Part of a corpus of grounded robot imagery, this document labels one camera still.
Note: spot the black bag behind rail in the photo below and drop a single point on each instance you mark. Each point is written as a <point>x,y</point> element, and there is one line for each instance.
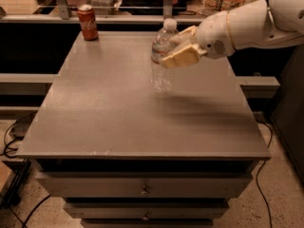
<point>151,7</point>

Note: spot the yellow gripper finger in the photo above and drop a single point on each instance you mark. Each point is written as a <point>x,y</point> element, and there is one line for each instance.
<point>183,57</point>
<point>187,36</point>

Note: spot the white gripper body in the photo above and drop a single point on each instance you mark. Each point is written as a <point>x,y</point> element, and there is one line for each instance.
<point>213,37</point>

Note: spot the grey drawer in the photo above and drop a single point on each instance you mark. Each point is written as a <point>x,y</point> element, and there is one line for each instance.
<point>85,185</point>
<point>145,211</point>

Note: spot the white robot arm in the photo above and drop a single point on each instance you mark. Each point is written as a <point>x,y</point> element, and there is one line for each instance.
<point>260,24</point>

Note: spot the top grey drawer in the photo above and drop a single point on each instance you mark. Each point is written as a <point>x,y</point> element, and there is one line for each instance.
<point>85,185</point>

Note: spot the clear plastic water bottle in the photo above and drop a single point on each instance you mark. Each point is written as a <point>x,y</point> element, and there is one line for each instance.
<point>162,44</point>

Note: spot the grey drawer cabinet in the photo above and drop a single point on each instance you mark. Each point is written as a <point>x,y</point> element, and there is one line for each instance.
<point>102,115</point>

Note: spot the red coke can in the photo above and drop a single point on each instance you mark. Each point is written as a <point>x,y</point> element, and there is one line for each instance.
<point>87,22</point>

